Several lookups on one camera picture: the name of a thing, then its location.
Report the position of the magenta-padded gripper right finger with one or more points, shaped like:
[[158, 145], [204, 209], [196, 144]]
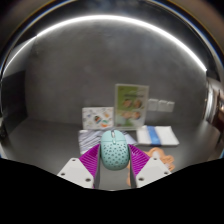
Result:
[[151, 170]]

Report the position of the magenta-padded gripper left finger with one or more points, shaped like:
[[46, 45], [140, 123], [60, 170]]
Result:
[[77, 171]]

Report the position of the mint green perforated computer mouse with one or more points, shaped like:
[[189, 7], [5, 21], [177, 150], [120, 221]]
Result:
[[114, 151]]

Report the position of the orange cat-shaped mouse pad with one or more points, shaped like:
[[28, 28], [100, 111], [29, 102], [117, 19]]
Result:
[[163, 158]]

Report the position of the grey striped book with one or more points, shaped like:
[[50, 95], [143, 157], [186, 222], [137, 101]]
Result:
[[88, 140]]

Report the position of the white book with blue band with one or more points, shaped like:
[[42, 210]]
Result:
[[158, 136]]

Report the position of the white card with colourful stickers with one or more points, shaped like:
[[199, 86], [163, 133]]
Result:
[[96, 118]]

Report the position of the green menu sign stand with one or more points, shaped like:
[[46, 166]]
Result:
[[131, 106]]

